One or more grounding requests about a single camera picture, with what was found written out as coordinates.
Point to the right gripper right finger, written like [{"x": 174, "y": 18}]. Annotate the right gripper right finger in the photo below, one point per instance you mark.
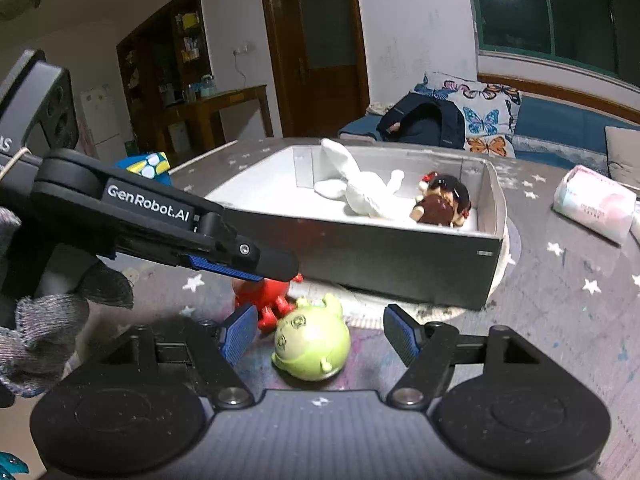
[{"x": 427, "y": 350}]

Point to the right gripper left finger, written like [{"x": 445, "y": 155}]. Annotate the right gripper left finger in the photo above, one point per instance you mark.
[{"x": 225, "y": 347}]

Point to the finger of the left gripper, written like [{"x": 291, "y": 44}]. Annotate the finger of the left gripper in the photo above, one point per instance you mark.
[{"x": 234, "y": 255}]

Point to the red round toy figure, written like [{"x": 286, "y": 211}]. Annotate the red round toy figure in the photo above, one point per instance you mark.
[{"x": 269, "y": 297}]

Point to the green round toy figure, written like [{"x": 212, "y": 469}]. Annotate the green round toy figure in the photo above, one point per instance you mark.
[{"x": 312, "y": 342}]

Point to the white plush rabbit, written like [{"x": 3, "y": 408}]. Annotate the white plush rabbit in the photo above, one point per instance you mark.
[{"x": 365, "y": 192}]

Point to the black-haired girl doll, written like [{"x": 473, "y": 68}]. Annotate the black-haired girl doll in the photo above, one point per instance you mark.
[{"x": 443, "y": 201}]

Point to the grey knit gloved hand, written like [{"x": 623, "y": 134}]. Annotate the grey knit gloved hand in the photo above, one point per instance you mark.
[{"x": 39, "y": 332}]

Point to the white refrigerator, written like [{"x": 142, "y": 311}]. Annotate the white refrigerator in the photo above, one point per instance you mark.
[{"x": 102, "y": 124}]

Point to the blue yellow tissue box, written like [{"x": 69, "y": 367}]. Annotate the blue yellow tissue box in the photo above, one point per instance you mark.
[{"x": 154, "y": 166}]

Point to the grey cardboard box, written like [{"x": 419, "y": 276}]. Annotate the grey cardboard box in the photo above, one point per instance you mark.
[{"x": 268, "y": 191}]

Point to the wooden side table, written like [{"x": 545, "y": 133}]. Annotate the wooden side table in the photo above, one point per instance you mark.
[{"x": 201, "y": 136}]

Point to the dark wooden shelf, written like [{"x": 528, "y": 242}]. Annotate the dark wooden shelf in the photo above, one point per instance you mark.
[{"x": 161, "y": 62}]

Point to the pink tissue pack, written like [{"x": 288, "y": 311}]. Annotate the pink tissue pack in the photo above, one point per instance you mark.
[{"x": 596, "y": 202}]

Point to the dark blue backpack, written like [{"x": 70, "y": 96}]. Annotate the dark blue backpack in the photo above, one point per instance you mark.
[{"x": 423, "y": 120}]

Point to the butterfly print pillow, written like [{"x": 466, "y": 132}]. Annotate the butterfly print pillow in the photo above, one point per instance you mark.
[{"x": 490, "y": 111}]

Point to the blue sofa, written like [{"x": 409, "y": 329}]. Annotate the blue sofa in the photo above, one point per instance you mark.
[{"x": 562, "y": 135}]

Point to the brown wooden door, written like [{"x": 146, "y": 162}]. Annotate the brown wooden door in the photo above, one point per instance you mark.
[{"x": 319, "y": 65}]

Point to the grey cushion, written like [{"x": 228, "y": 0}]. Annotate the grey cushion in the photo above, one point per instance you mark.
[{"x": 623, "y": 145}]

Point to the green framed window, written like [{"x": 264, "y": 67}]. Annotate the green framed window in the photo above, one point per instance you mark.
[{"x": 597, "y": 35}]

